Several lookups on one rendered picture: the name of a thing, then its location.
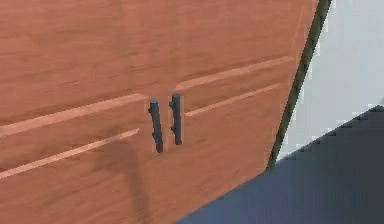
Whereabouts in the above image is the dark grey cupboard handle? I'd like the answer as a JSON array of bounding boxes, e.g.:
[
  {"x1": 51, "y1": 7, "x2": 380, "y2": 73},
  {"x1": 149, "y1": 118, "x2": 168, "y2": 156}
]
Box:
[
  {"x1": 168, "y1": 92, "x2": 184, "y2": 146},
  {"x1": 147, "y1": 97, "x2": 165, "y2": 154}
]

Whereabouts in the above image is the brown wooden cupboard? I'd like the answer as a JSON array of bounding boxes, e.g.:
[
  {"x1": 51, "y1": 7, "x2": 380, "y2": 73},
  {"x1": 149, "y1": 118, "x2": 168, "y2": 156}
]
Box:
[{"x1": 0, "y1": 0, "x2": 333, "y2": 224}]

